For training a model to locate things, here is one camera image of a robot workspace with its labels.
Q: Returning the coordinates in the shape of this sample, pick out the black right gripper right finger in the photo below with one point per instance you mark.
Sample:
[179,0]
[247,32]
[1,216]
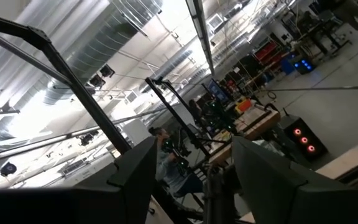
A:
[275,193]

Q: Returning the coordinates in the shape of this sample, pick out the person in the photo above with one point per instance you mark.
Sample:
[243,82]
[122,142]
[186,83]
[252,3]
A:
[169,174]
[353,12]

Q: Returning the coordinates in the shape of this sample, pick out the black monitor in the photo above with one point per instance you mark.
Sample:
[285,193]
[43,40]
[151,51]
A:
[217,91]

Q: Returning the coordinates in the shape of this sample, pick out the black ceiling dome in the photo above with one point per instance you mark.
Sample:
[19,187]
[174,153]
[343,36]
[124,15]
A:
[8,169]

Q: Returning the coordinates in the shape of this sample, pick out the silver ventilation duct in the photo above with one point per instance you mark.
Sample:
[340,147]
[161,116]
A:
[104,46]

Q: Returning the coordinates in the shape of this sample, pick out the black machine with blue lights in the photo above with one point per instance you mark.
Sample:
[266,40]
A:
[303,66]

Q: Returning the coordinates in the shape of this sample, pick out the black computer tower red fans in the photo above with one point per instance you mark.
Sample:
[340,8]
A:
[303,140]

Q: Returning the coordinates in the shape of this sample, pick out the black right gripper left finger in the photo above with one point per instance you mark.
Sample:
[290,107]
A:
[129,193]

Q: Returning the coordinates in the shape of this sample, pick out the long ceiling light fixture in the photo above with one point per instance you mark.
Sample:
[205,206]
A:
[199,28]

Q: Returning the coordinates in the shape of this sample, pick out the black overhead gantry frame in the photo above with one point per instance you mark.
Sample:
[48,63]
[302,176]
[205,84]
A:
[82,93]

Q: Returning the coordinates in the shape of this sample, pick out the red cabinet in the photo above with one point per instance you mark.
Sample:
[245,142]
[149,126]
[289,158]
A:
[266,51]

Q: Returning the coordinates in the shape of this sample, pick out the orange yellow box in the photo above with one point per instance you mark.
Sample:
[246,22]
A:
[244,105]

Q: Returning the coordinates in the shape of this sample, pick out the grey metal stand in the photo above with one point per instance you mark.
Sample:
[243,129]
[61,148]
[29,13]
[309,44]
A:
[214,193]

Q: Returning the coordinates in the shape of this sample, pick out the neighbouring wooden table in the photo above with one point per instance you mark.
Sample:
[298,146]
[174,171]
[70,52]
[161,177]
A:
[256,123]

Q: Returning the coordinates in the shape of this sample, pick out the black neighbouring rig frame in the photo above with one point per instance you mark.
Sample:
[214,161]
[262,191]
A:
[174,112]

